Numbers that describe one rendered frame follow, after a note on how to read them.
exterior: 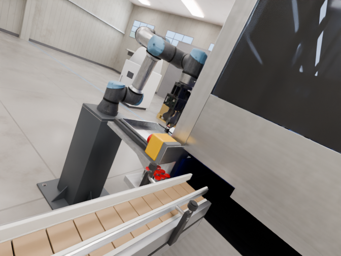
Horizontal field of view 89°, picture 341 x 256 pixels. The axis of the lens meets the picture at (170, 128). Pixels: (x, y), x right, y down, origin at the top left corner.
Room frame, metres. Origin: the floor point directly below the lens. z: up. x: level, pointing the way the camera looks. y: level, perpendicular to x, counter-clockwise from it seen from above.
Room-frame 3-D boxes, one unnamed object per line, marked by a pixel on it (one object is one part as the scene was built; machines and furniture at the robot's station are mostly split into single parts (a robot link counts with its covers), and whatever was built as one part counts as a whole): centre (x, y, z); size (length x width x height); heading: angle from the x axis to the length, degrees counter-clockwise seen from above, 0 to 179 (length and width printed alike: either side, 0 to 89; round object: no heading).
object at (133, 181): (0.49, -0.03, 0.87); 0.14 x 0.13 x 0.02; 54
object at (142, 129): (0.87, 0.04, 0.90); 0.34 x 0.26 x 0.04; 54
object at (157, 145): (0.53, 0.00, 0.99); 0.08 x 0.07 x 0.07; 54
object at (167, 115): (0.82, 0.04, 1.03); 0.06 x 0.03 x 0.09; 144
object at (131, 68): (5.08, 1.38, 0.82); 0.84 x 0.78 x 1.65; 154
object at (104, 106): (1.23, 0.48, 0.84); 0.15 x 0.15 x 0.10
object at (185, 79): (0.81, 0.02, 1.22); 0.08 x 0.08 x 0.05
